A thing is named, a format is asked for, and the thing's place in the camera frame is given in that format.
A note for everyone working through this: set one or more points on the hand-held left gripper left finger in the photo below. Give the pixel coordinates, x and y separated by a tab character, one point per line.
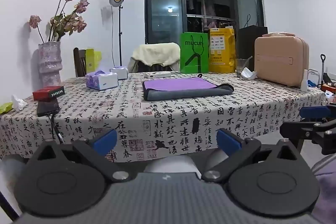
105	140

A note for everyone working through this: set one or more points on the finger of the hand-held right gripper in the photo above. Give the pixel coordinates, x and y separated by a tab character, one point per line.
302	130
313	111

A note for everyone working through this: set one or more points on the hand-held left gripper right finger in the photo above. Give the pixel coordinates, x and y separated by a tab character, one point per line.
227	142

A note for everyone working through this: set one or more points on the grey towel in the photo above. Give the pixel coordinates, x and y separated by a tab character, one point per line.
183	94

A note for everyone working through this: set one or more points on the purple towel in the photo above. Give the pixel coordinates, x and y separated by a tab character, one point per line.
178	84

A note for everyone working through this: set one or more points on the orange box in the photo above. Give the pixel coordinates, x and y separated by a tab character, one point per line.
328	88

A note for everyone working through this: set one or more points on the small white bottle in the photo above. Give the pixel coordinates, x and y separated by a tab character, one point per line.
304	83

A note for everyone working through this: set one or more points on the calligraphy print tablecloth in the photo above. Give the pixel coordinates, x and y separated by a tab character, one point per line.
157	119

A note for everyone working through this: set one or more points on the purple grey cloth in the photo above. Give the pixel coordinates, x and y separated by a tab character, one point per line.
326	182

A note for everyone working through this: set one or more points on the pink suitcase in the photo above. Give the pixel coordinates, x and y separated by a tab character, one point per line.
281	61

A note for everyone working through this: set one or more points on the purple tissue pack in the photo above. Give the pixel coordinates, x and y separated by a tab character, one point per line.
101	80

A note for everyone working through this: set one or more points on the white tissue box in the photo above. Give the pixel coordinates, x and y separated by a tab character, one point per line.
119	72

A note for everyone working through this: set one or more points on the crumpled white wrapper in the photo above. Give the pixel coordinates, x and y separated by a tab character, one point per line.
248	74

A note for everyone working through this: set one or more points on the red box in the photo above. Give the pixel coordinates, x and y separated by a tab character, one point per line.
48	92

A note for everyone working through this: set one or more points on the clear drinking glass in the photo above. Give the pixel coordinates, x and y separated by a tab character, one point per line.
241	66

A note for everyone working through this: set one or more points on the yellow green box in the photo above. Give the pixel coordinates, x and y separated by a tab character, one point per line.
92	60

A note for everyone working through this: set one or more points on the dark wooden chair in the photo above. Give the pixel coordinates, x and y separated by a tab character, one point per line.
79	61

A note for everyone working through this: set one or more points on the flat white box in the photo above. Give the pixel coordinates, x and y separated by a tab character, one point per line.
157	75

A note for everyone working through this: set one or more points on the yellow paper bag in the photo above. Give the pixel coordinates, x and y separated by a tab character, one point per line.
221	50

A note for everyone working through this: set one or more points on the crumpled white tissue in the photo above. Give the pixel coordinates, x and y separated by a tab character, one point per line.
19	103

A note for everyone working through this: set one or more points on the pink ceramic vase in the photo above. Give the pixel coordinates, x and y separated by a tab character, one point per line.
50	64

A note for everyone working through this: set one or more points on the black paper bag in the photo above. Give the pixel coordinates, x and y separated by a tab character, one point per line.
248	43

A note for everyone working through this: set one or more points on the green paper bag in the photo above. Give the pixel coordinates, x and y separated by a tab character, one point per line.
193	53

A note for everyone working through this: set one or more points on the green packet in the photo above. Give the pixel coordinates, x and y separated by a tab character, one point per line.
5	108

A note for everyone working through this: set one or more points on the dried pink roses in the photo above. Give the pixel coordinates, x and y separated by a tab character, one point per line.
68	22

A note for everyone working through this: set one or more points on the hanging clothes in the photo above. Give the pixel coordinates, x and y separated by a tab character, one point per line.
203	7

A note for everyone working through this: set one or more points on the studio light on stand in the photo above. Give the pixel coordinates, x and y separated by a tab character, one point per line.
117	0

